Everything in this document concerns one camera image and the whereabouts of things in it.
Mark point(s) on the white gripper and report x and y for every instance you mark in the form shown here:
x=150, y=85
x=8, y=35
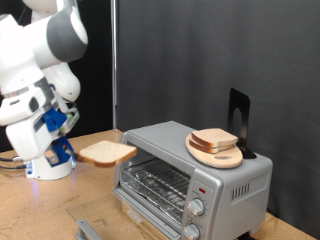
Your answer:
x=26, y=140

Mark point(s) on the white bread slice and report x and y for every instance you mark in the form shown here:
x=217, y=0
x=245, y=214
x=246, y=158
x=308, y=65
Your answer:
x=106, y=153
x=206, y=149
x=215, y=136

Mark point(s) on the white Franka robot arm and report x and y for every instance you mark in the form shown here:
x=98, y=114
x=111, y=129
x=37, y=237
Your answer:
x=30, y=56

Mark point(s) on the wooden crate under oven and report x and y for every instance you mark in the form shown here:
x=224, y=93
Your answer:
x=143, y=224

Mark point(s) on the silver oven knob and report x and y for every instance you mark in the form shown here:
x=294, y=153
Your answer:
x=191, y=232
x=196, y=206

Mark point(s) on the silver toaster oven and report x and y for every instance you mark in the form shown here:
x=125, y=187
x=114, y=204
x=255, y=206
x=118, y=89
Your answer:
x=240, y=206

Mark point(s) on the black curtain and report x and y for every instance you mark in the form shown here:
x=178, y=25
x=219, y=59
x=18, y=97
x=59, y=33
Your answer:
x=96, y=83

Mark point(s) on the vertical metal pole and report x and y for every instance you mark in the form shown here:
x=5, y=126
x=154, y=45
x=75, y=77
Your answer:
x=114, y=66

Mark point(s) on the aluminium foil sheet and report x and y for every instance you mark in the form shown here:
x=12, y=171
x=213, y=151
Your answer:
x=156, y=204

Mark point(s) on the oval wooden cutting board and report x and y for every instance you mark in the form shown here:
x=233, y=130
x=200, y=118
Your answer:
x=220, y=161

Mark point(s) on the grey backdrop cloth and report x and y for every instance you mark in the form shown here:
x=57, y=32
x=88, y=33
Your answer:
x=216, y=50

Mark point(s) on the black metal bookend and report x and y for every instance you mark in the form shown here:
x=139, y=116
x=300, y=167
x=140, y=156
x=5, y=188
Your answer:
x=245, y=110

